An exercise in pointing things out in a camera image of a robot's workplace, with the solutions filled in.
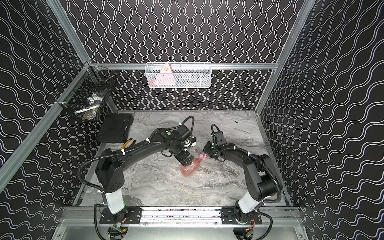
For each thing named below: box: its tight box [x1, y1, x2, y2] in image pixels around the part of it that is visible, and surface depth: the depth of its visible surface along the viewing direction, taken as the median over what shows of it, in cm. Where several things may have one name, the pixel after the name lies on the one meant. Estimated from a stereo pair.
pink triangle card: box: [154, 62, 176, 86], surface depth 91 cm
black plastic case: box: [96, 113, 134, 143], surface depth 103 cm
